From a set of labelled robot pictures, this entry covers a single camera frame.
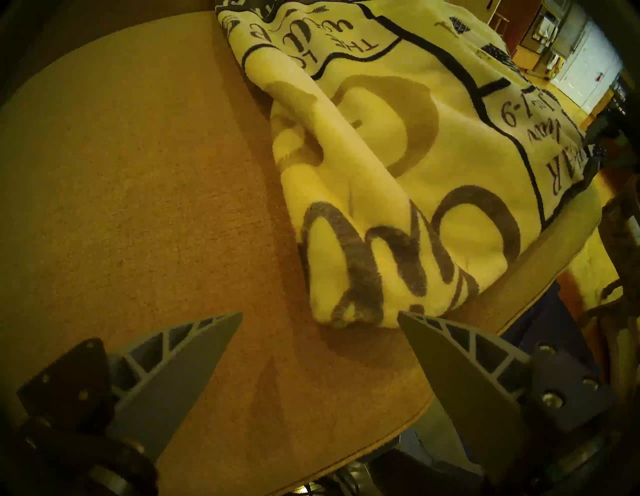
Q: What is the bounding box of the printed scripture fleece blanket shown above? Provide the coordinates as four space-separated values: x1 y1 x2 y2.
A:
215 0 601 330

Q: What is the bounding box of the mustard sofa seat cushion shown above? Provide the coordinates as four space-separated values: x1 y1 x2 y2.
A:
0 10 603 496

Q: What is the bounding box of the steel wall oven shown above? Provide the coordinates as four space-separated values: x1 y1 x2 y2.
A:
520 0 576 68

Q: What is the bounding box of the mustard fabric loveseat sofa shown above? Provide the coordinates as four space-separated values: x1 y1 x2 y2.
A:
0 10 603 496

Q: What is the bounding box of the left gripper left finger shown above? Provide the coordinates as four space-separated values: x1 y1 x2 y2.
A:
16 312 244 463

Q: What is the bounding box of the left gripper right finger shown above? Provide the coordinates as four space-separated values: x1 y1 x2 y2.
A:
397 311 618 486

